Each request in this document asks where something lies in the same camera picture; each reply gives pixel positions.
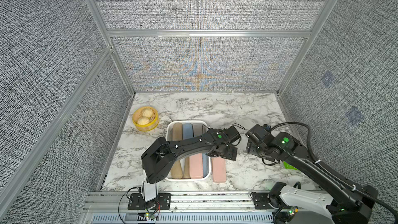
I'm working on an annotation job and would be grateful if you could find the tan glasses case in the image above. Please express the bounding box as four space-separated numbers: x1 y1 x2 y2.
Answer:
172 123 183 141
183 157 191 179
171 160 183 179

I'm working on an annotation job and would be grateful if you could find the green packet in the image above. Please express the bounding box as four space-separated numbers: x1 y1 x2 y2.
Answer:
283 161 298 171

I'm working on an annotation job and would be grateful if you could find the tan glasses case front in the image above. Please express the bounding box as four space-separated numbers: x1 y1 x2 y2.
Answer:
172 123 183 141

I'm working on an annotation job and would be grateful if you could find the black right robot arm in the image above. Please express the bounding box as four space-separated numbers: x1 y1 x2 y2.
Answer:
246 124 378 224

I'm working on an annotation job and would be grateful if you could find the yellow bamboo steamer basket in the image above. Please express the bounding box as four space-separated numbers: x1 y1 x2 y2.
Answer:
132 106 160 132

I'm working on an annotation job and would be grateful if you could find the aluminium front rail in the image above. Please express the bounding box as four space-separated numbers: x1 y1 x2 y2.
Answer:
78 191 275 224

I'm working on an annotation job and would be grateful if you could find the steamed bun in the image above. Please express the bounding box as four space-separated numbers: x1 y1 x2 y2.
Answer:
136 117 151 125
141 107 153 119

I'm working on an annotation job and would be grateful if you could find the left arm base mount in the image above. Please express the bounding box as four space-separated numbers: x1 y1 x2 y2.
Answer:
127 193 172 211

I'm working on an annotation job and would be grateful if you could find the tan glasses case back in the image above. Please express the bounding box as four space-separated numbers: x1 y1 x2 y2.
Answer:
183 157 191 179

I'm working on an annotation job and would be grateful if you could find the grey rectangular glasses case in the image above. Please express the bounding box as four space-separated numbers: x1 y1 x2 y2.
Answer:
192 123 204 137

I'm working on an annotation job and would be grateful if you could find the white plastic storage tray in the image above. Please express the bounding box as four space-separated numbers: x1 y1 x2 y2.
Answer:
165 120 212 182

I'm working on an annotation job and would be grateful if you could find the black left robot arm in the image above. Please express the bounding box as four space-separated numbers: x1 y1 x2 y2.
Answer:
141 126 241 202

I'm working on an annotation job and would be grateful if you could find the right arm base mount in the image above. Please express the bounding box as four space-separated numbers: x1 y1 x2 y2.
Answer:
250 192 292 210

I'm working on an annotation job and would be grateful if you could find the pink glasses case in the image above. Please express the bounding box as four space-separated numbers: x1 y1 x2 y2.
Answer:
189 153 204 179
212 157 227 183

